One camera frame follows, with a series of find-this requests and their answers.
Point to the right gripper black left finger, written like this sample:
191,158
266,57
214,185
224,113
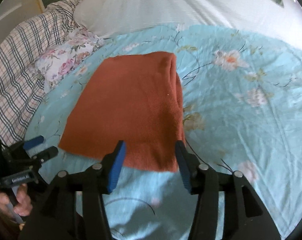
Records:
74,207

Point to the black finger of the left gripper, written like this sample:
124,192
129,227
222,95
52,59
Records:
45,155
32,143

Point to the rust orange knit garment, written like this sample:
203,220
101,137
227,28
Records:
133,98

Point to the person's left hand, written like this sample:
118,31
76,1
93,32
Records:
23,206

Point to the plaid checked blanket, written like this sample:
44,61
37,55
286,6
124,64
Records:
21,88

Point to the floral pink white pillow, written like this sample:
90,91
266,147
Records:
58,60

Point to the light blue floral bedsheet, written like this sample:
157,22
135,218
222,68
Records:
243,103

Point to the white striped pillow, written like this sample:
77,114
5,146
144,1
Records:
109,17

